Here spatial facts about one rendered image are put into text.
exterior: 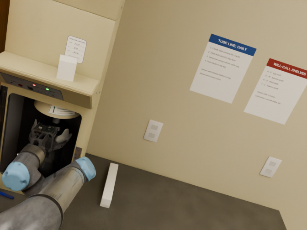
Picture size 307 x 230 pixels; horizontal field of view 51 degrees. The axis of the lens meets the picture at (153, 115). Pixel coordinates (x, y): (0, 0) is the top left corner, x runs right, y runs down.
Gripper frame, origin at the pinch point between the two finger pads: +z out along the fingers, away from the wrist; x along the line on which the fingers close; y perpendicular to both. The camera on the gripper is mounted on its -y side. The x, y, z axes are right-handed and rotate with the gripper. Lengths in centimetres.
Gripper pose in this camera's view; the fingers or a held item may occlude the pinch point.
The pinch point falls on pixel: (53, 130)
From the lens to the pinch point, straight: 132.0
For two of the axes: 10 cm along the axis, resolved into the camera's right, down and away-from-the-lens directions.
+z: 0.7, -4.3, 9.0
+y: 3.0, -8.5, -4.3
